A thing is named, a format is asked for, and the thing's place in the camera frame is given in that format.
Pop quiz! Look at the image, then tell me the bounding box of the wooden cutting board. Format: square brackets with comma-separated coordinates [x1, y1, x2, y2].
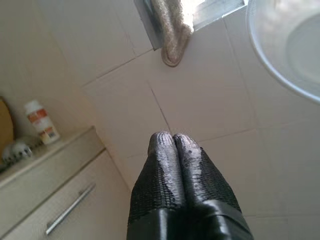
[0, 96, 15, 151]

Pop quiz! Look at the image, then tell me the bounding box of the white bottle orange label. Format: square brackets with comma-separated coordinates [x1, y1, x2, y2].
[23, 99, 62, 146]

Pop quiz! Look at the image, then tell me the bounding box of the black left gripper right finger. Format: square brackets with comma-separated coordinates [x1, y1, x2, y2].
[173, 133, 252, 240]

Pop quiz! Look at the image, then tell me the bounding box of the beige hanging towel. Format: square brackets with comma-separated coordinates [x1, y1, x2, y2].
[149, 0, 195, 68]

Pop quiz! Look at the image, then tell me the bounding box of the round white speckled object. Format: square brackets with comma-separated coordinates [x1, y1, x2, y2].
[1, 139, 33, 166]

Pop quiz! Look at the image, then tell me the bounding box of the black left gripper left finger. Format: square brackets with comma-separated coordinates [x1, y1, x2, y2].
[126, 131, 188, 240]

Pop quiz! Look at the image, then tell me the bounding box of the beige kitchen countertop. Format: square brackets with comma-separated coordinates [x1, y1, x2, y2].
[0, 125, 106, 189]

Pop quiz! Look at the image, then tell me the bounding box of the metal drawer handle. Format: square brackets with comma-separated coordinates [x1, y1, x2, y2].
[44, 183, 97, 236]

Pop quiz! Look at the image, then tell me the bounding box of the large white floral bowl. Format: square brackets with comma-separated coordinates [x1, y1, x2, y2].
[246, 0, 320, 105]

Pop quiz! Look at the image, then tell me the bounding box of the beige cabinet drawer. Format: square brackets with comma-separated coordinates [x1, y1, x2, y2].
[0, 147, 132, 240]

